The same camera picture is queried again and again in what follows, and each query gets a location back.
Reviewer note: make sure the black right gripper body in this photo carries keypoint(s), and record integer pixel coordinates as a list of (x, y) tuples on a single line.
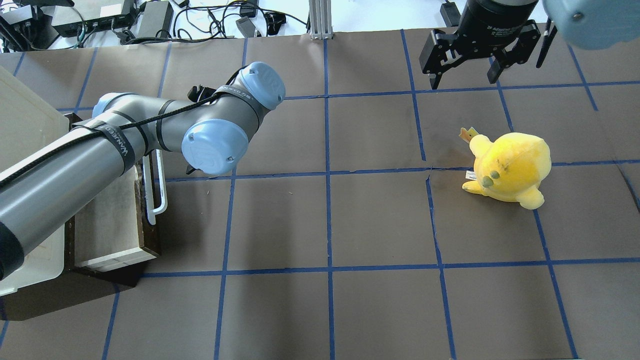
[(489, 22)]

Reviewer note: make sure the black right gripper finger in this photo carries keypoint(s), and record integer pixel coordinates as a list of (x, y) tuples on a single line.
[(436, 71), (502, 60)]

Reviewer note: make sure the white drawer handle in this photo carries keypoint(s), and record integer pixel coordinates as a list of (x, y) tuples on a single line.
[(155, 186)]

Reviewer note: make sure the dark wooden drawer cabinet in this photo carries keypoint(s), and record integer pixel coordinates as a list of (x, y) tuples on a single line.
[(105, 246)]

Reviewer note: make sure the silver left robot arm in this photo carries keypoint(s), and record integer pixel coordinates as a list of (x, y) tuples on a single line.
[(41, 192)]

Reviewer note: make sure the right robot arm blue joint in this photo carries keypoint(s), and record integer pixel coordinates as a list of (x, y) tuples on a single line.
[(595, 24)]

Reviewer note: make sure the yellow plush toy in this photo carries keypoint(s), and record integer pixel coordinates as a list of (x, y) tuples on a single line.
[(510, 168)]

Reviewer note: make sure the black power adapter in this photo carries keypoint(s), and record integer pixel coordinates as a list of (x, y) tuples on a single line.
[(156, 18)]

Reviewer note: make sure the cream plastic storage box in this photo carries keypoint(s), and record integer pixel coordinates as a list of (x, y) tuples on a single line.
[(28, 124)]

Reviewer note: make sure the aluminium frame post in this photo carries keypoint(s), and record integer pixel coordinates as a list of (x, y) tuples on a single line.
[(320, 26)]

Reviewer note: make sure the black network switch box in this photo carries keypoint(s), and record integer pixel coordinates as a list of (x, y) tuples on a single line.
[(89, 15)]

